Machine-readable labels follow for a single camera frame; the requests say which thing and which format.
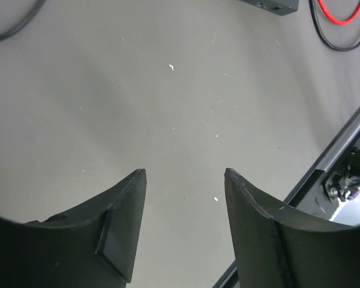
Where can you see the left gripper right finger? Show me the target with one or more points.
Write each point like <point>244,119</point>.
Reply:
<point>277,245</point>

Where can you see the black network switch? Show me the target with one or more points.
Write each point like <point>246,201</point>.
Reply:
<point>278,7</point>

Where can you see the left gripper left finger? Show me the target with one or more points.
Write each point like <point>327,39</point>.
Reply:
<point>93,244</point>

